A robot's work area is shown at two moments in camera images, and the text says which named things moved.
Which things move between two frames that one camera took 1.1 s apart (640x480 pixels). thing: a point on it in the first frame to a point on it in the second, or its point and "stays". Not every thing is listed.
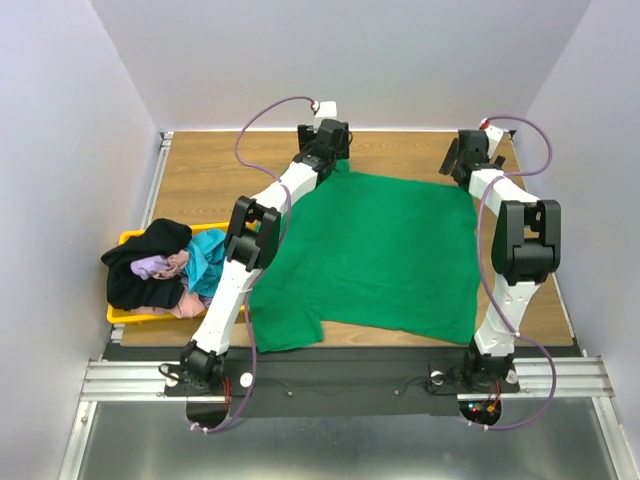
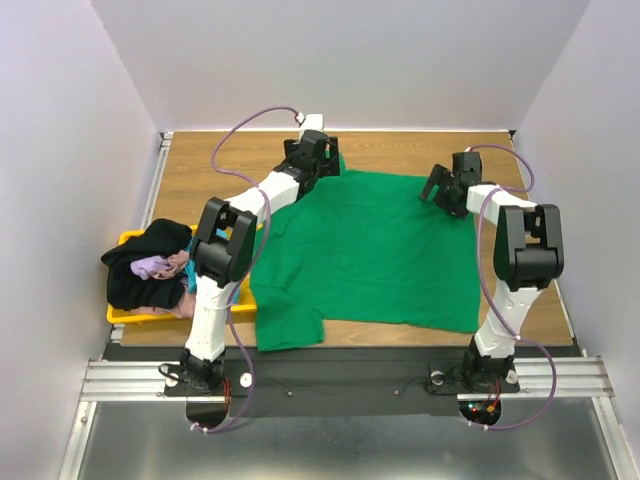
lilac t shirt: x=146 y=267 stays
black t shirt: x=126 y=290 stays
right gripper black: x=451 y=157 to x=441 y=185
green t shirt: x=361 y=253 stays
